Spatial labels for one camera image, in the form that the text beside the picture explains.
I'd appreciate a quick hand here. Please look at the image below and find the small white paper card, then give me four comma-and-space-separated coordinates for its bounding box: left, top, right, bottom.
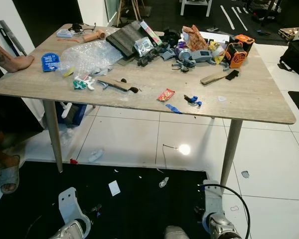
108, 180, 122, 197

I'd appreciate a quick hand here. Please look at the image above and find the crumpled grey paper litter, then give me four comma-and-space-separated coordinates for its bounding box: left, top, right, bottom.
158, 176, 169, 189

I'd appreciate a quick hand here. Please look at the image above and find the large black floor rug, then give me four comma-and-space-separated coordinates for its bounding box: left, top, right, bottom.
0, 160, 225, 239

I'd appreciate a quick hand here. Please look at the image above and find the tapered wooden table leg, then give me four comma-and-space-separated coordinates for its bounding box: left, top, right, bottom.
42, 100, 64, 173
220, 119, 244, 186

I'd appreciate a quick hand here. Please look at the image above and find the silver robot leg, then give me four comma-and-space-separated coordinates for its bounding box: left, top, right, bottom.
164, 226, 190, 239

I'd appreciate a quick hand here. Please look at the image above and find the clear plastic floor litter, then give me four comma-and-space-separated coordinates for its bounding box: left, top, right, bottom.
88, 149, 105, 163

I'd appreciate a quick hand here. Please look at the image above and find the flat blue strip wrapper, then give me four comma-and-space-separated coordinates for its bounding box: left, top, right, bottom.
165, 103, 183, 115

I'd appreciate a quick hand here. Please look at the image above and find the crumpled blue wrapper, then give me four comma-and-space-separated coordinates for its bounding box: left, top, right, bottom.
184, 94, 204, 108

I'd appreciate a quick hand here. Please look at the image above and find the person foot in grey sandal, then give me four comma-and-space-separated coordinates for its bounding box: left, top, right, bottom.
0, 154, 21, 195

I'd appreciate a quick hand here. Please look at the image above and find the blue storage box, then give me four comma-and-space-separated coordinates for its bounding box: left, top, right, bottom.
62, 102, 88, 125

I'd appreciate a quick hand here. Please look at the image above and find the red snack wrapper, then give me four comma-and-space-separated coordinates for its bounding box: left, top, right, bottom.
157, 88, 176, 103

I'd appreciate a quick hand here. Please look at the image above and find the green white wrapper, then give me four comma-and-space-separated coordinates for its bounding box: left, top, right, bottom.
73, 76, 96, 92

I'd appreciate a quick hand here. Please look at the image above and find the grey plastic parts pile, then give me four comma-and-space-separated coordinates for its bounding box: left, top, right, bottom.
171, 57, 196, 74

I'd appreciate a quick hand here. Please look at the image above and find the grey device with screen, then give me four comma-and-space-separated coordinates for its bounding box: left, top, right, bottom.
189, 48, 214, 65

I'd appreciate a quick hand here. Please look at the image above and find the orange black round blower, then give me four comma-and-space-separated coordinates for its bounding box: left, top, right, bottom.
224, 42, 249, 69

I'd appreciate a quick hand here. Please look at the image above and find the purple drink can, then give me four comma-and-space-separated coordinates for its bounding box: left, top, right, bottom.
175, 40, 191, 61

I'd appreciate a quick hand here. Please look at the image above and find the black plastic parts pile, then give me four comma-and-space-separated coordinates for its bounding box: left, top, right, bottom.
136, 45, 170, 67

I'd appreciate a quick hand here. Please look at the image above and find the orange brown snack bag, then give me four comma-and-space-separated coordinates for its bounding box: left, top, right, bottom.
181, 24, 209, 52

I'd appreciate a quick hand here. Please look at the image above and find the clear bubble wrap sheet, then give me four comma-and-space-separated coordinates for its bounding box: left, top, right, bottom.
57, 40, 123, 78

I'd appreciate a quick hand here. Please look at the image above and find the blue round label card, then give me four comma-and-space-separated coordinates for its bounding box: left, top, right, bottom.
41, 52, 61, 72

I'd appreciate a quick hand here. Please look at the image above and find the white paper sheet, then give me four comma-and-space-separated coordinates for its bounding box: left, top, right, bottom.
206, 31, 231, 43

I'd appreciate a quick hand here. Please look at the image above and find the small clear printed plastic bag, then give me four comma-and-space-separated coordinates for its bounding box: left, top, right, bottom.
133, 37, 154, 58

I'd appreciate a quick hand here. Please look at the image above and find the black headset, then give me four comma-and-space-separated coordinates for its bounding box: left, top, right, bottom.
160, 28, 180, 47

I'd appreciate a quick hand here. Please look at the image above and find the orange black flat device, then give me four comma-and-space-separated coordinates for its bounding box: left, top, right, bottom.
234, 33, 256, 51

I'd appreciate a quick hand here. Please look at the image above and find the black bag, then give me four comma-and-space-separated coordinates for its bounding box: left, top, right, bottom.
280, 39, 299, 78

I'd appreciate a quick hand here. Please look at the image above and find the colourful long strip packet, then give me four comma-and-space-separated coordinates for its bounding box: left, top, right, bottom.
138, 20, 163, 46

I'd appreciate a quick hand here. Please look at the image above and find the tan cardboard roll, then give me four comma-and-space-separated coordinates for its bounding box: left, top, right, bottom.
82, 30, 107, 43

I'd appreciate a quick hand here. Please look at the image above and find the white floor strip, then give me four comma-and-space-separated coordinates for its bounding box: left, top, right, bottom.
219, 4, 238, 31
231, 5, 250, 32

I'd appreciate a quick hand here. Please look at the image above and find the small wooden pallet tray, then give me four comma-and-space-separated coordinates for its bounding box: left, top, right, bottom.
279, 27, 299, 42

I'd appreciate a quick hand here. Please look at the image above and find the white low side table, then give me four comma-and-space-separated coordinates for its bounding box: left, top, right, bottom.
179, 0, 213, 17

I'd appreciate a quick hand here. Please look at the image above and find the black exercise equipment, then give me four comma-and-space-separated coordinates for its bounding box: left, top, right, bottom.
249, 0, 283, 23

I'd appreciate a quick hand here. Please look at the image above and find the wooden legged stool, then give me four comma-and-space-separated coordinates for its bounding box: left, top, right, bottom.
116, 0, 143, 26

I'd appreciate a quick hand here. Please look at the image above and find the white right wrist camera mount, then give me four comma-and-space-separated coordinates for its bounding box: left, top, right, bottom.
200, 179, 228, 235

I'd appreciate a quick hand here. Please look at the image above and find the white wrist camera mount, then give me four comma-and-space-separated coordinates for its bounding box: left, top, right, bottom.
200, 179, 228, 235
58, 187, 93, 233

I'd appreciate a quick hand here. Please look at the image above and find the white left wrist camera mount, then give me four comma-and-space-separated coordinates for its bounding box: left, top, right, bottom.
58, 187, 93, 233

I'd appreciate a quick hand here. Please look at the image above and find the thin black wire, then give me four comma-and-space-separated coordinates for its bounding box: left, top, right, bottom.
161, 144, 180, 170

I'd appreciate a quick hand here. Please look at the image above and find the wooden handled black tool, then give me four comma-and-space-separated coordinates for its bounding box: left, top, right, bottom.
97, 75, 141, 94

